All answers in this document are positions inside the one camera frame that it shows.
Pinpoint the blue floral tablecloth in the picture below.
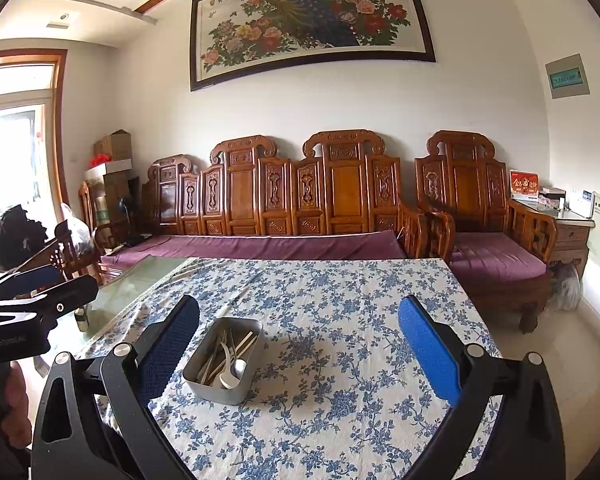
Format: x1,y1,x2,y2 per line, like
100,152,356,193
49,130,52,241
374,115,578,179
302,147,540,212
77,257,501,480

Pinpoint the clear plastic bag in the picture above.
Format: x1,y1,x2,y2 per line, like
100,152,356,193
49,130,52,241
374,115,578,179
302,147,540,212
60,202,92,252

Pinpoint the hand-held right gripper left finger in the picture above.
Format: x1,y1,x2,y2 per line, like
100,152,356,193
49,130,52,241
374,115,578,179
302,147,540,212
31,294,201,480

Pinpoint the white flat box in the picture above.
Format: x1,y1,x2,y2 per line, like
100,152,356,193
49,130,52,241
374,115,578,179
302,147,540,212
84,159,133,182

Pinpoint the grey fluffy duster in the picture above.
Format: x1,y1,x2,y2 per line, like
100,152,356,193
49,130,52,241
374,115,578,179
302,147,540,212
550,262,584,312

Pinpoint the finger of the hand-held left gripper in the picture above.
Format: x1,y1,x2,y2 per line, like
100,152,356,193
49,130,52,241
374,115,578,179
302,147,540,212
0,265,64,305
17,275,99,323

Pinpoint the dark cloth pile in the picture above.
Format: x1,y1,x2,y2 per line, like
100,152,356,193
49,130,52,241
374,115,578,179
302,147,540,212
0,205,48,272

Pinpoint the dark brown chopstick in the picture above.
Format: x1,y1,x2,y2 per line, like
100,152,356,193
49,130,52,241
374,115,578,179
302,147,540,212
196,330,226,385

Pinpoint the rectangular metal tin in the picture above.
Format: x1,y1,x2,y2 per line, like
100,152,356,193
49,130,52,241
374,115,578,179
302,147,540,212
182,316,266,405

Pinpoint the brown cardboard box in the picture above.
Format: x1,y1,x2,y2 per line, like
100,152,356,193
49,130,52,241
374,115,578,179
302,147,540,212
94,130,132,161

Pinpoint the dark wooden cabinet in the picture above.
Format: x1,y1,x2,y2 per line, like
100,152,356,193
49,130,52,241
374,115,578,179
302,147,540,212
100,172,142,241

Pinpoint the red desk calendar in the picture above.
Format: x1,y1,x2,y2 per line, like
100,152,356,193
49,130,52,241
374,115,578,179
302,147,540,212
510,170,540,202

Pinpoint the purple armchair cushion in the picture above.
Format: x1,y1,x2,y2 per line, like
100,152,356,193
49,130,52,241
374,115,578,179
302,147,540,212
449,232,548,281

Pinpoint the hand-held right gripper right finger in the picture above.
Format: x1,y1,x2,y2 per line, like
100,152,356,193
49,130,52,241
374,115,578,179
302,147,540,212
397,295,566,480

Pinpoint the wooden dining chair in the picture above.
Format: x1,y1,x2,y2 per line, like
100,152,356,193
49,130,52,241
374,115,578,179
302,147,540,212
45,225,103,286

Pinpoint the person's left hand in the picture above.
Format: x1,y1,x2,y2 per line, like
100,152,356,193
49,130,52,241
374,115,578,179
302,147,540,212
0,359,32,452

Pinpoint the wooden side table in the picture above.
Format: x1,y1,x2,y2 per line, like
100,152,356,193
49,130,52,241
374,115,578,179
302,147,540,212
512,197,596,267

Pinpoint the framed peacock flower painting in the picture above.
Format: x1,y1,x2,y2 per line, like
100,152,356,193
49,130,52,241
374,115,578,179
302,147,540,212
190,0,437,92

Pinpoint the wooden door frame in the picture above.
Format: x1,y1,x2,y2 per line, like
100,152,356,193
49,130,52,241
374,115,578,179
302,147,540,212
0,49,68,223

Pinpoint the carved wooden armchair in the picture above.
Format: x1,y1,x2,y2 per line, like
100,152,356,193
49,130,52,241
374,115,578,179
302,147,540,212
415,130,558,333

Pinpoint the carved wooden sofa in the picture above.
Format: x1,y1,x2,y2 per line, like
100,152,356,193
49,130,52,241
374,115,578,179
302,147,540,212
97,130,456,286

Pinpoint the grey wall panel green label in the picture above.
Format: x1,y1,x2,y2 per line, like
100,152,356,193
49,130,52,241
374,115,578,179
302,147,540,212
546,54,591,99

